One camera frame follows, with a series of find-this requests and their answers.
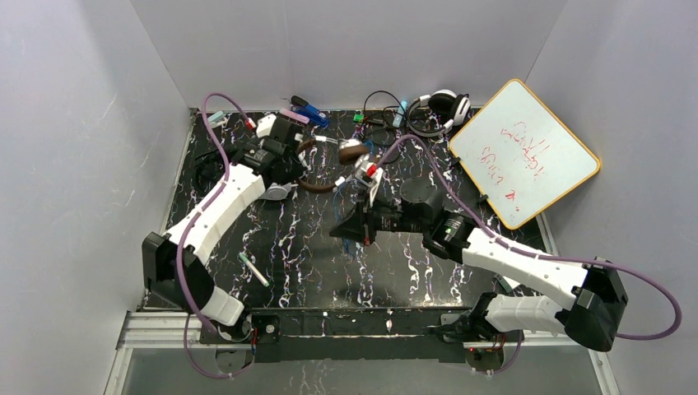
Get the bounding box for blue stapler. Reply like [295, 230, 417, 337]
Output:
[290, 95, 329, 128]

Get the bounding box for whiteboard with orange frame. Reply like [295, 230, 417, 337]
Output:
[449, 79, 601, 230]

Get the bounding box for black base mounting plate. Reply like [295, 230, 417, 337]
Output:
[199, 307, 519, 365]

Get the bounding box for light blue small gadget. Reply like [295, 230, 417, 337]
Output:
[393, 100, 407, 128]

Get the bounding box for black and white headphones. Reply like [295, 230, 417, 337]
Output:
[404, 89, 473, 138]

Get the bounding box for loose black audio cable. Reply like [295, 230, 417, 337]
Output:
[360, 90, 407, 147]

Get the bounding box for brown headphones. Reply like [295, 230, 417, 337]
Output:
[296, 136, 370, 194]

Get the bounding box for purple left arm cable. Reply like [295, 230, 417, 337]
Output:
[175, 92, 258, 380]

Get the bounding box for white marker pen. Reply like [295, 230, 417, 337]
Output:
[238, 253, 270, 288]

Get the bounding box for aluminium frame rail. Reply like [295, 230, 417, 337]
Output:
[117, 311, 579, 350]

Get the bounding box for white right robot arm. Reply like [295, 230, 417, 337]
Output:
[329, 179, 628, 352]

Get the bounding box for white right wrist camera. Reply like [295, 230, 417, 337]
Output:
[353, 154, 384, 208]

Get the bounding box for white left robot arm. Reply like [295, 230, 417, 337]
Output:
[142, 117, 305, 328]

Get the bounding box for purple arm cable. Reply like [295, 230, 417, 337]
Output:
[370, 133, 682, 375]
[175, 92, 258, 380]

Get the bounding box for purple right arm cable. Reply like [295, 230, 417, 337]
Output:
[370, 133, 682, 375]

